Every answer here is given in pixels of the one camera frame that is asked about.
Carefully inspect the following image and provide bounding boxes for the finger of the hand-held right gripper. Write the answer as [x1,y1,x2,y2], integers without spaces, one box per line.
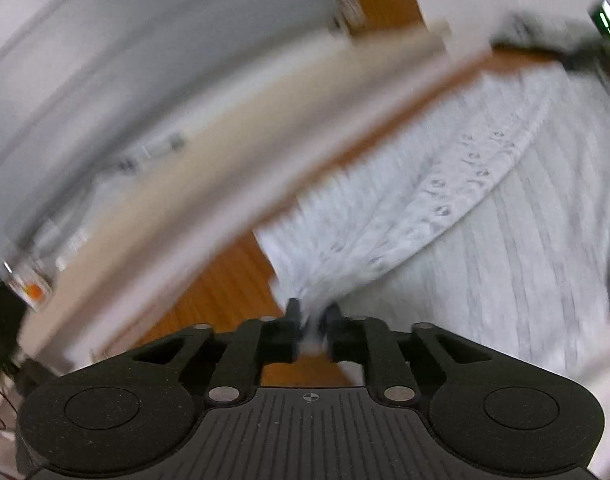
[490,35,570,63]

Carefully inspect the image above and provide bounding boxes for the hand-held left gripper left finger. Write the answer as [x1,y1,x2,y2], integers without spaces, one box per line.
[130,299,303,406]

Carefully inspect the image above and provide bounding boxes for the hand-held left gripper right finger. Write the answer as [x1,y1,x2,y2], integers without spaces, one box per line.
[326,305,490,406]

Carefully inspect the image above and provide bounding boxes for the white patterned shirt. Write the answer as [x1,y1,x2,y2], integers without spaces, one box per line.
[252,65,610,386]

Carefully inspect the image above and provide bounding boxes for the beige window sill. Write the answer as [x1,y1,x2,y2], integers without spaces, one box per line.
[15,20,496,361]

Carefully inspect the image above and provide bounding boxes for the clear jar with orange label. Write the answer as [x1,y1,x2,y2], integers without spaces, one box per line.
[0,255,53,311]

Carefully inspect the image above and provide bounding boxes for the grey window blind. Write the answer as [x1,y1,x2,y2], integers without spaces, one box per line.
[0,0,346,271]

